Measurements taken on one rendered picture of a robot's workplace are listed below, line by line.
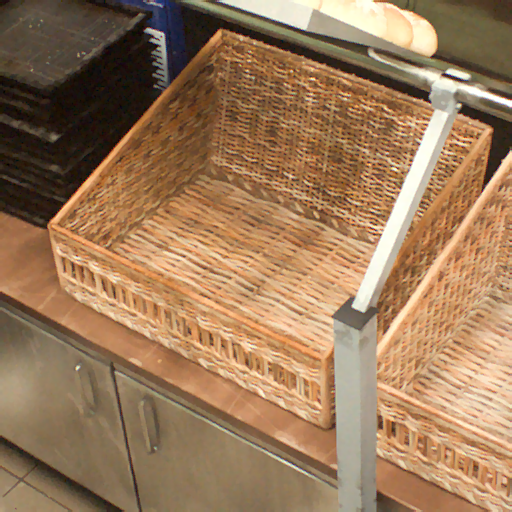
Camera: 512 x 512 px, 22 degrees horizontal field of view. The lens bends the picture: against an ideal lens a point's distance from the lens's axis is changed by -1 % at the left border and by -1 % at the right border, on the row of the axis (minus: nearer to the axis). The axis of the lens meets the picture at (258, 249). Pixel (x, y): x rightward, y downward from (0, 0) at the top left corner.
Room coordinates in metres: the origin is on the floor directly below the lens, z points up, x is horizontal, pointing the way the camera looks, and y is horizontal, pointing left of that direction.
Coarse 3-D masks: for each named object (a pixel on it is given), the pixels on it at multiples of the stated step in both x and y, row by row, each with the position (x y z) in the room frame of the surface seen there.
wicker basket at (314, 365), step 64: (192, 64) 1.96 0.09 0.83; (256, 64) 1.97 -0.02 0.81; (320, 64) 1.89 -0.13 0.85; (192, 128) 1.95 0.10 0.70; (256, 128) 1.93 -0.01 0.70; (320, 128) 1.86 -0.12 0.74; (128, 192) 1.81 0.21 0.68; (192, 192) 1.90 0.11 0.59; (256, 192) 1.89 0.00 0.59; (320, 192) 1.82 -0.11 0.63; (384, 192) 1.75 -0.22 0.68; (448, 192) 1.58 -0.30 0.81; (64, 256) 1.66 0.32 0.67; (128, 256) 1.74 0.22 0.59; (192, 256) 1.73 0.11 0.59; (256, 256) 1.71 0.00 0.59; (320, 256) 1.70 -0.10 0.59; (128, 320) 1.58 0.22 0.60; (192, 320) 1.48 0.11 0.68; (256, 320) 1.56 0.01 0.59; (320, 320) 1.55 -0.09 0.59; (384, 320) 1.45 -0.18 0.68; (256, 384) 1.41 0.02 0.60; (320, 384) 1.33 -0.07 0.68
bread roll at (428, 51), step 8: (408, 16) 1.62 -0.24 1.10; (416, 16) 1.63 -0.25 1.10; (416, 24) 1.61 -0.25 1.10; (424, 24) 1.61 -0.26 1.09; (416, 32) 1.60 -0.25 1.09; (424, 32) 1.60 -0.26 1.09; (432, 32) 1.60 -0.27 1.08; (416, 40) 1.59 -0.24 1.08; (424, 40) 1.59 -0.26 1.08; (432, 40) 1.59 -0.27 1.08; (408, 48) 1.59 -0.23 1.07; (416, 48) 1.58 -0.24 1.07; (424, 48) 1.58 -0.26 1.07; (432, 48) 1.59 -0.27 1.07
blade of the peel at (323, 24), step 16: (224, 0) 1.42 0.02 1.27; (240, 0) 1.41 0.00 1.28; (256, 0) 1.39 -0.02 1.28; (272, 0) 1.38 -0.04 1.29; (288, 0) 1.37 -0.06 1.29; (272, 16) 1.37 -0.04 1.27; (288, 16) 1.36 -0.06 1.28; (304, 16) 1.35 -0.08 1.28; (320, 16) 1.36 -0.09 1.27; (320, 32) 1.36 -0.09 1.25; (336, 32) 1.38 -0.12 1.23; (352, 32) 1.41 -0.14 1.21; (384, 48) 1.46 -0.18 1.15; (400, 48) 1.49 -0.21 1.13
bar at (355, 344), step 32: (192, 0) 1.60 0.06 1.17; (288, 32) 1.50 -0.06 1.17; (352, 64) 1.44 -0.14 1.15; (384, 64) 1.40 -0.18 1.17; (416, 64) 1.39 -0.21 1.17; (448, 96) 1.33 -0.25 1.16; (480, 96) 1.32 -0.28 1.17; (448, 128) 1.33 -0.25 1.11; (416, 160) 1.30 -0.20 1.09; (416, 192) 1.27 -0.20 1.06; (384, 256) 1.23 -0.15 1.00; (352, 320) 1.17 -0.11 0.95; (352, 352) 1.17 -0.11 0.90; (352, 384) 1.17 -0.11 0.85; (352, 416) 1.17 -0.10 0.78; (352, 448) 1.17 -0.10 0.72; (352, 480) 1.17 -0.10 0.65
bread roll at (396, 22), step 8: (384, 8) 1.58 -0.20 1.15; (392, 8) 1.58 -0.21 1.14; (392, 16) 1.56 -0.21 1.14; (400, 16) 1.56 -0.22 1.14; (392, 24) 1.55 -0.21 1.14; (400, 24) 1.55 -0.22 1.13; (408, 24) 1.55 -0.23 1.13; (392, 32) 1.54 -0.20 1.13; (400, 32) 1.54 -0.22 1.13; (408, 32) 1.55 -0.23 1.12; (392, 40) 1.54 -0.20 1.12; (400, 40) 1.54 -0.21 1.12; (408, 40) 1.54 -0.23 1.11
